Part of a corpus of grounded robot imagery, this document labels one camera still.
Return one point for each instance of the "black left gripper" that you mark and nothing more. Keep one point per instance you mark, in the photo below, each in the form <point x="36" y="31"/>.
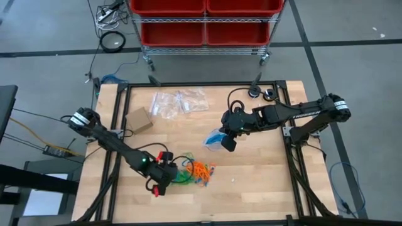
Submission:
<point x="163" y="175"/>

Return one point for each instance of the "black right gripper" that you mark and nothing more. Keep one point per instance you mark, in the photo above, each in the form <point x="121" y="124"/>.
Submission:
<point x="240" y="120"/>

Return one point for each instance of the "bunch of blue rubber bands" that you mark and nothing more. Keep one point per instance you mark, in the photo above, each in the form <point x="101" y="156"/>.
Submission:
<point x="215" y="138"/>

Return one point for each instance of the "green rubber band tangle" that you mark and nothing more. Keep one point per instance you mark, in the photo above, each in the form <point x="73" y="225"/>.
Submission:
<point x="180" y="179"/>

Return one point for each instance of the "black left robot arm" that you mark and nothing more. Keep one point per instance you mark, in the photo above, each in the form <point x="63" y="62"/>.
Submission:
<point x="113" y="142"/>

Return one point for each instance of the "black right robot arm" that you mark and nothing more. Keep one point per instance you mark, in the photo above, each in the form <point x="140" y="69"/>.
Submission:
<point x="298" y="110"/>

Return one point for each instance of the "orange rubber band tangle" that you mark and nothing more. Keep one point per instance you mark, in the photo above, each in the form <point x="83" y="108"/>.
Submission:
<point x="199" y="171"/>

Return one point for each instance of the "small cardboard box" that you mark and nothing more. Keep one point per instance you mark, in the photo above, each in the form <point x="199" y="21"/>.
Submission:
<point x="139" y="120"/>

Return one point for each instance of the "red plastic bin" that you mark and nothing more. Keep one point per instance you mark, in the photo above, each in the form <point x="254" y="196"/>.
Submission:
<point x="172" y="34"/>
<point x="245" y="7"/>
<point x="168" y="7"/>
<point x="237" y="34"/>

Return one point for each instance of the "black power adapter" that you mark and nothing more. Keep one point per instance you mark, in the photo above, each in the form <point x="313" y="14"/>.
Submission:
<point x="55" y="151"/>

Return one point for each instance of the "black device with green light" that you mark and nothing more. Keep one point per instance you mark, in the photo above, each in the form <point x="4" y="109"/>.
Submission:
<point x="96" y="86"/>

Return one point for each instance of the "white power strip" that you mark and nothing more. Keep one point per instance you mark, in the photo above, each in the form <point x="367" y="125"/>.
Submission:
<point x="105" y="14"/>

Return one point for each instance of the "black desk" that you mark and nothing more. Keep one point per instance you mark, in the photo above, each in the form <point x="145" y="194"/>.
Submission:
<point x="6" y="106"/>

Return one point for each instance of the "black aluminium rig frame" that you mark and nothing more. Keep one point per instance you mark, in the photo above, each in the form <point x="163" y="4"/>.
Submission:
<point x="204" y="84"/>

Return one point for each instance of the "silver arm base bracket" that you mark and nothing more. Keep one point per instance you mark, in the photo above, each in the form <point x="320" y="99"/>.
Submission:
<point x="286" y="131"/>
<point x="117" y="133"/>

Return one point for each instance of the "black bench frame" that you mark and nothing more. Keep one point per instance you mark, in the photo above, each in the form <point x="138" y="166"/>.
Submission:
<point x="31" y="183"/>

